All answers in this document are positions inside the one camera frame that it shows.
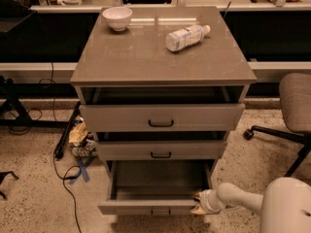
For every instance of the white ceramic bowl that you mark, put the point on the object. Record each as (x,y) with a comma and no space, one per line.
(117,18)

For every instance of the grey middle drawer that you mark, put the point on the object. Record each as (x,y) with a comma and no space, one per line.
(161,150)

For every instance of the grey bottom drawer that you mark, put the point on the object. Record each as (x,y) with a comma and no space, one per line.
(155,187)

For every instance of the grey office chair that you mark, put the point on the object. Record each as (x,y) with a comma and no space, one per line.
(295,101)

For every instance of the black power strip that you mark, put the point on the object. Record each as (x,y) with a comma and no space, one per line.
(58,151)

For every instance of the black desk leg frame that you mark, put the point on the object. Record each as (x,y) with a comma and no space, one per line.
(23,118)

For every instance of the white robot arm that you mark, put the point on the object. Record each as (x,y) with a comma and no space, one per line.
(284,207)

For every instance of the grey drawer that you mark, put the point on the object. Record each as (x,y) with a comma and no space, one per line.
(152,118)
(155,187)
(161,150)

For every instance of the grey top drawer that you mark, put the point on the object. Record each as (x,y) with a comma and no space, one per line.
(152,118)

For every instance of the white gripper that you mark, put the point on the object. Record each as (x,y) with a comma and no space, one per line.
(206,202)

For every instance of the blue tape cross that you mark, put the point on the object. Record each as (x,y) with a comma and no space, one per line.
(83,163)

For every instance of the white plastic bottle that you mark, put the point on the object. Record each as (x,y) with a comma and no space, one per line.
(186,37)

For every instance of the grey drawer cabinet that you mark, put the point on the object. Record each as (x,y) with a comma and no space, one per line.
(134,67)

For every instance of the black clip on floor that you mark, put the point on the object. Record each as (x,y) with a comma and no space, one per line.
(3,175)

